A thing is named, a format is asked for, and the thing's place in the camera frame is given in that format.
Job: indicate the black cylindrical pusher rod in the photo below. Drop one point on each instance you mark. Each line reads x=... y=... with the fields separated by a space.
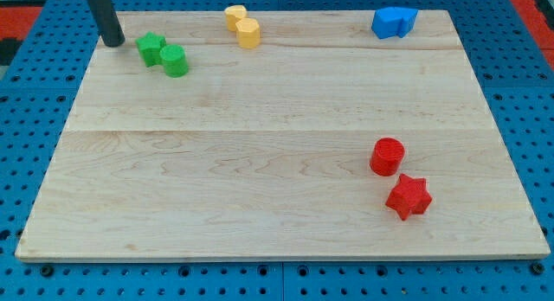
x=107 y=22

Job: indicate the green cylinder block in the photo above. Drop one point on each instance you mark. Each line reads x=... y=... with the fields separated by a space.
x=174 y=61

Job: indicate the blue pentagon block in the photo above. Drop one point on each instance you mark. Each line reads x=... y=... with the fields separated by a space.
x=407 y=21

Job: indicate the yellow block rear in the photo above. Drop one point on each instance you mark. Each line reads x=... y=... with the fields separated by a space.
x=233 y=14

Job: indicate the red star block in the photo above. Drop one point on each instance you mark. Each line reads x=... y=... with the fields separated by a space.
x=409 y=196

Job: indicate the blue cube block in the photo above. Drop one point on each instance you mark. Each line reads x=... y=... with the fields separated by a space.
x=386 y=22

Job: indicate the yellow hexagon block front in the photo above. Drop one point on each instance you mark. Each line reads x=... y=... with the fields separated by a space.
x=248 y=33

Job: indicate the red cylinder block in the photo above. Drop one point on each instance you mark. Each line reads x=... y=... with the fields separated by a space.
x=387 y=156

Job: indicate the green star block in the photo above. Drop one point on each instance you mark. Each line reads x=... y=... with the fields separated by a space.
x=149 y=47

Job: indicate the light wooden board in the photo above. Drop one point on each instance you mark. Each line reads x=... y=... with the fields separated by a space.
x=263 y=154

